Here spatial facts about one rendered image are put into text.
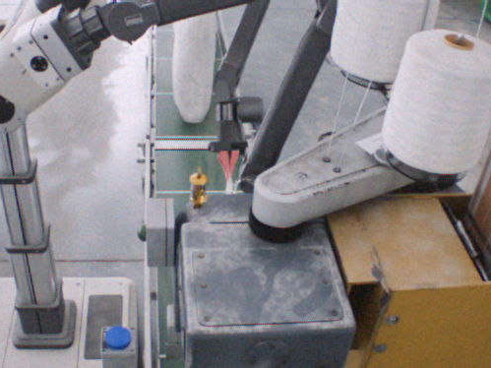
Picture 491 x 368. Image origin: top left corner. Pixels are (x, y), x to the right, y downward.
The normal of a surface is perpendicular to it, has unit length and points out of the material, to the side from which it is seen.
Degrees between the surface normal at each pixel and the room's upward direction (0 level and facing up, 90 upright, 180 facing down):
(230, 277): 0
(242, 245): 0
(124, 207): 0
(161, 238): 90
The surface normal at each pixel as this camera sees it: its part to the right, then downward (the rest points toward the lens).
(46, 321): 0.11, 0.60
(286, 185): 0.08, -0.80
